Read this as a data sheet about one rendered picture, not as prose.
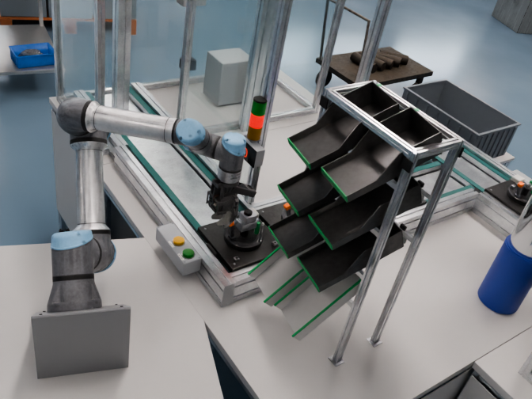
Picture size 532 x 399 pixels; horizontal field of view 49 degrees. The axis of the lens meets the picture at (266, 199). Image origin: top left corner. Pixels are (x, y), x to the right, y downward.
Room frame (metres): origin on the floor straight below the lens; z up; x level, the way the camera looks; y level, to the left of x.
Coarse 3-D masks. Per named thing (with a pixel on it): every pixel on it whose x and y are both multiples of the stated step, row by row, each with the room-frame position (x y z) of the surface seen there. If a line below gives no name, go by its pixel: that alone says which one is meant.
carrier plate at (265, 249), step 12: (204, 228) 1.62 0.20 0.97; (216, 228) 1.64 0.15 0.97; (264, 228) 1.69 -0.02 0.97; (216, 240) 1.57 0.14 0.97; (264, 240) 1.63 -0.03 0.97; (216, 252) 1.52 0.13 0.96; (228, 252) 1.52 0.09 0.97; (240, 252) 1.54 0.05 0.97; (252, 252) 1.55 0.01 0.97; (264, 252) 1.56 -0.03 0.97; (228, 264) 1.46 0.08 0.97; (240, 264) 1.47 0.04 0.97; (252, 264) 1.50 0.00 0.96
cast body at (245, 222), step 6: (246, 210) 1.62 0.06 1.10; (252, 210) 1.64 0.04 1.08; (240, 216) 1.61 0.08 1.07; (246, 216) 1.59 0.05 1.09; (252, 216) 1.60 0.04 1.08; (240, 222) 1.59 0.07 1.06; (246, 222) 1.59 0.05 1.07; (252, 222) 1.60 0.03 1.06; (240, 228) 1.58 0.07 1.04; (246, 228) 1.59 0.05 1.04; (252, 228) 1.61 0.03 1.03
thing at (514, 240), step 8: (528, 208) 1.69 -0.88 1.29; (528, 216) 1.67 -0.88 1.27; (520, 224) 1.69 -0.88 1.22; (528, 224) 1.66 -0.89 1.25; (512, 232) 1.72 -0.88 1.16; (520, 232) 1.67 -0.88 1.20; (528, 232) 1.65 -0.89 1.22; (512, 240) 1.68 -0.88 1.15; (520, 240) 1.66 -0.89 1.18; (528, 240) 1.64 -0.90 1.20; (512, 248) 1.67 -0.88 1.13; (520, 248) 1.65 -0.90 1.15; (528, 248) 1.63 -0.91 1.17; (528, 256) 1.63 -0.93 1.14
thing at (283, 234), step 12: (324, 204) 1.50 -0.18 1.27; (288, 216) 1.44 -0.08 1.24; (300, 216) 1.46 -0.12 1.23; (276, 228) 1.42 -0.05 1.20; (288, 228) 1.42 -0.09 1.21; (300, 228) 1.41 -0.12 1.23; (312, 228) 1.41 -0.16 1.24; (276, 240) 1.36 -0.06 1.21; (288, 240) 1.37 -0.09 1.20; (300, 240) 1.37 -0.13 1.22; (312, 240) 1.34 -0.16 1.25; (288, 252) 1.33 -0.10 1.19; (300, 252) 1.33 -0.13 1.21
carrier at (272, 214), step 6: (276, 204) 1.85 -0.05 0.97; (282, 204) 1.86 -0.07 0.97; (258, 210) 1.79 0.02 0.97; (264, 210) 1.80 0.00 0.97; (270, 210) 1.81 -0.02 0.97; (276, 210) 1.82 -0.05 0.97; (282, 210) 1.83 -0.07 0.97; (264, 216) 1.76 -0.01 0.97; (270, 216) 1.77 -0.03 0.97; (276, 216) 1.78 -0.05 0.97; (282, 216) 1.76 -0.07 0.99; (264, 222) 1.74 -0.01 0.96; (270, 222) 1.73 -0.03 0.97
